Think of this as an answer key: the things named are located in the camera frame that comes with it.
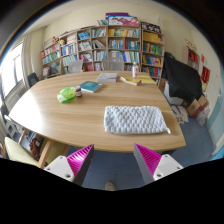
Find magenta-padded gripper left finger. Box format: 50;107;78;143
43;143;95;187

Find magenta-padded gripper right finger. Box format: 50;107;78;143
133;143;184;185

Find white waffle towel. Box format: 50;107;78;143
103;105;172;136

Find yellow-green chair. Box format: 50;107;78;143
3;136;69;168

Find papers on floor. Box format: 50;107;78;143
170;104;189;125

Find cardboard box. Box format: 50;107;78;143
186;94;209;119

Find white box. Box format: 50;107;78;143
163;81;184;106

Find green plastic bag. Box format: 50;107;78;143
56;86;77;104

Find teal book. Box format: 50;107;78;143
79;80;104;94

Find yellow folder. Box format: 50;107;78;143
137;72;157;85

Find black cloth cover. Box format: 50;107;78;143
161;52;203;104

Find yellow book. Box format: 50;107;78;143
119;75;143;86

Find dark office chair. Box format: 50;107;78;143
27;72;40;88

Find grey book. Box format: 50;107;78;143
96;72;119;84

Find white plastic bottle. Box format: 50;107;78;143
131;61;140;80

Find grey mesh chair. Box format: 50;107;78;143
101;57;125;72
67;59;84;74

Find window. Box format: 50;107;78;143
0;42;25;98

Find wooden bookshelf unit with books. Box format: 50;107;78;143
39;12;166;80

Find red wall hanging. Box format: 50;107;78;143
200;65;211;84

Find small wooden wall shelf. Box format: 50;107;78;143
182;44;200;71

